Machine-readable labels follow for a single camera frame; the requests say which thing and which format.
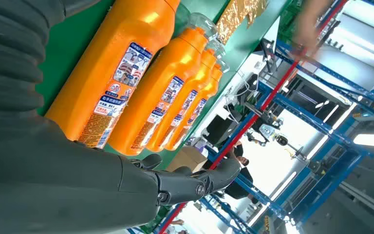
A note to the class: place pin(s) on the person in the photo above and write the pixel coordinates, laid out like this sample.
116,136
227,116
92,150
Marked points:
242,181

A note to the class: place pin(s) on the black carry bag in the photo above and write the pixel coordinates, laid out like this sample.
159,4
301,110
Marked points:
221,129

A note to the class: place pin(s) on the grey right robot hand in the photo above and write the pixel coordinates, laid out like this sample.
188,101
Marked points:
61,187

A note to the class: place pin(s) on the yellow taped cardboard mat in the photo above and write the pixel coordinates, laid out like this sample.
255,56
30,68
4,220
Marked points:
235,16

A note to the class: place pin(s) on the red metal bar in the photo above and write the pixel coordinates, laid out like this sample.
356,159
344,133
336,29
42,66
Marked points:
271,97

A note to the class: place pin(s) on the brown cardboard box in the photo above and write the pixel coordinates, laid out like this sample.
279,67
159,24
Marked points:
187,158

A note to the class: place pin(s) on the black device on stand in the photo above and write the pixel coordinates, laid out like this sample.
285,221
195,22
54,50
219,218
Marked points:
267,124

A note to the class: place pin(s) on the blue metal rack frame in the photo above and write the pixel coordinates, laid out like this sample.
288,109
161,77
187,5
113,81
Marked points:
303,115

